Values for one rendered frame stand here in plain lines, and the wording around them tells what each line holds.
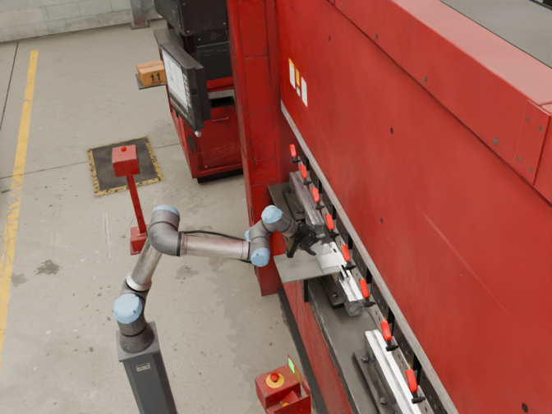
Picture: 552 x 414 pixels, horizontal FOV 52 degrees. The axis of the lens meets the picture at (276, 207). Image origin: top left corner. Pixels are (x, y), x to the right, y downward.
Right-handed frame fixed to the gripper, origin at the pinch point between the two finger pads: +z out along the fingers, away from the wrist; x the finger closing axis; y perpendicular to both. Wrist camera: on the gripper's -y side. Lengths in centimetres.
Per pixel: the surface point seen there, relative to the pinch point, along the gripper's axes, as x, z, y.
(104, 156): 310, 2, -159
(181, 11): 100, -88, 24
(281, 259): 6.8, -6.3, -14.9
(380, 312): -58, -12, 17
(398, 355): -74, -10, 15
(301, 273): -4.3, -2.3, -10.1
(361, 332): -33.1, 18.7, -4.7
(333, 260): -0.9, 7.9, 2.4
